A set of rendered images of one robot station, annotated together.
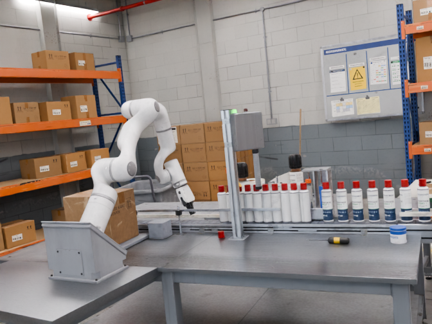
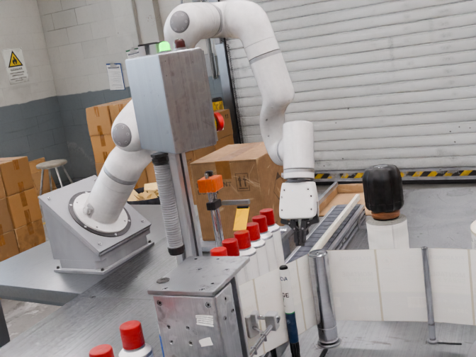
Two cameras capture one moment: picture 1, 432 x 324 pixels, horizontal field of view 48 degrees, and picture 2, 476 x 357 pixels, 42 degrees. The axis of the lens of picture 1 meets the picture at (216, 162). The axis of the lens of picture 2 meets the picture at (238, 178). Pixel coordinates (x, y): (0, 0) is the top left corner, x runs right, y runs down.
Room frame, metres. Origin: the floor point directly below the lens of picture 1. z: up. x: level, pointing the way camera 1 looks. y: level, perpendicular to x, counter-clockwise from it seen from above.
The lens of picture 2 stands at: (2.64, -1.41, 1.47)
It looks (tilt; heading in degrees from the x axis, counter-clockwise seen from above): 12 degrees down; 91
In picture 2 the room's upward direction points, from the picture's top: 9 degrees counter-clockwise
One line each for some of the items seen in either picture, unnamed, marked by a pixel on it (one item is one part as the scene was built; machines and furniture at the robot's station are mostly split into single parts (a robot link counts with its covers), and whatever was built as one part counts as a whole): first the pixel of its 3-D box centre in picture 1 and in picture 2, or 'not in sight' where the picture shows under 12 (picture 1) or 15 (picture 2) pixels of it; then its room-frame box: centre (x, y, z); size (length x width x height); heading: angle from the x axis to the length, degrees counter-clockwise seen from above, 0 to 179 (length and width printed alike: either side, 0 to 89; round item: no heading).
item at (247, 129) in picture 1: (244, 131); (171, 100); (2.52, -0.16, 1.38); 0.17 x 0.10 x 0.19; 120
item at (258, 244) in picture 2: (240, 203); (257, 268); (2.64, -0.11, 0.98); 0.05 x 0.05 x 0.20
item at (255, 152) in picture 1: (256, 169); (168, 204); (2.48, -0.21, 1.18); 0.04 x 0.04 x 0.21
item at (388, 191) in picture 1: (389, 200); not in sight; (2.31, -0.82, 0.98); 0.05 x 0.05 x 0.20
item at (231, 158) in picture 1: (232, 174); (178, 195); (2.49, -0.08, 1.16); 0.04 x 0.04 x 0.67; 65
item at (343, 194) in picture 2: not in sight; (360, 198); (3.06, 0.81, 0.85); 0.30 x 0.26 x 0.04; 65
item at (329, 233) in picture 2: (196, 215); (314, 252); (2.80, 0.15, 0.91); 1.07 x 0.01 x 0.02; 65
